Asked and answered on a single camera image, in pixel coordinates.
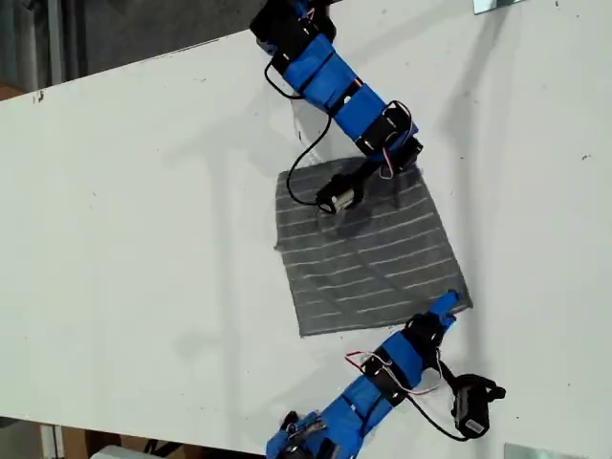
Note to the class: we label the grey striped towel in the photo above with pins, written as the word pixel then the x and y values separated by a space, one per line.
pixel 373 263

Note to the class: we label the white plastic container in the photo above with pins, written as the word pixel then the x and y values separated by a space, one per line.
pixel 115 453

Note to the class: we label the grey metal pole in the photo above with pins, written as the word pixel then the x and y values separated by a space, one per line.
pixel 55 43

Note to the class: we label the white table leg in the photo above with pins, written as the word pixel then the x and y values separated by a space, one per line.
pixel 51 442

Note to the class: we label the black camera stalk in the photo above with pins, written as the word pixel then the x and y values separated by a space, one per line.
pixel 365 173
pixel 447 367

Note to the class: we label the black camera box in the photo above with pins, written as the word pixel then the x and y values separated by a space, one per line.
pixel 471 408
pixel 342 198

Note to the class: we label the steel plate bracket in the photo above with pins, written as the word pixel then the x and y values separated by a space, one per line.
pixel 485 6

